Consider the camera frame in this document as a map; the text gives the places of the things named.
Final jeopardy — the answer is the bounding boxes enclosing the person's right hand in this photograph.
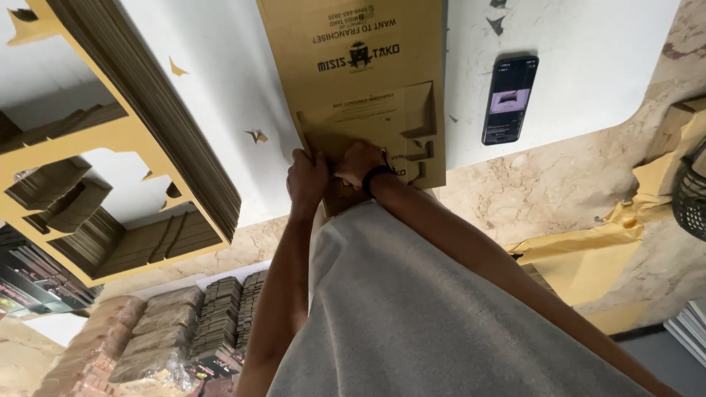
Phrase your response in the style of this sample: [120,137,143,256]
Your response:
[333,140,387,192]

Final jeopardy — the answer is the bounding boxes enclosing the person's left hand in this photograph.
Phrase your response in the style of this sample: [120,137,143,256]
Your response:
[286,147,332,222]

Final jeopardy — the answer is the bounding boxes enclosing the printed brown die-cut cardboard sheet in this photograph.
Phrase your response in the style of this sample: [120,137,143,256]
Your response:
[255,0,447,218]

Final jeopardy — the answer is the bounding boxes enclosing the black wristband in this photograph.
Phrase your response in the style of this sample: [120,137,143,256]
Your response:
[361,150,396,197]

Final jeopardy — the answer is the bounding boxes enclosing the stack of blank cardboard sheets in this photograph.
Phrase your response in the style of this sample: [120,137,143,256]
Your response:
[0,0,242,288]

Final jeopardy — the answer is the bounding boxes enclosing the person's grey shirt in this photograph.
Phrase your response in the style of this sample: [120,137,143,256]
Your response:
[267,198,658,397]

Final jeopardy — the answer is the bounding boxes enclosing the black smartphone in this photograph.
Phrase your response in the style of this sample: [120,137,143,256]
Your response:
[481,54,540,146]

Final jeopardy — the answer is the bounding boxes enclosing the heap of wrapped cardboard bundles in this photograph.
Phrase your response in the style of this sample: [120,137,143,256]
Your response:
[32,269,271,397]

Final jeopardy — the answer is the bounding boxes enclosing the crumpled yellow-brown paper sheet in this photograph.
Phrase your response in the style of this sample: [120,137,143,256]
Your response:
[504,96,706,337]

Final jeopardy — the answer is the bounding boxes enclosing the stack of dark printed boxes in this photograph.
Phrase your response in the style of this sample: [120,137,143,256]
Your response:
[0,223,104,319]

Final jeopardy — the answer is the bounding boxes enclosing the black mesh basket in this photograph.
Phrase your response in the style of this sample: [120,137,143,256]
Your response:
[671,137,706,243]

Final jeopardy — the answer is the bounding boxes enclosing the stack of white boards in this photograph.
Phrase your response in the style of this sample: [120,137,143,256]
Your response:
[663,298,706,370]

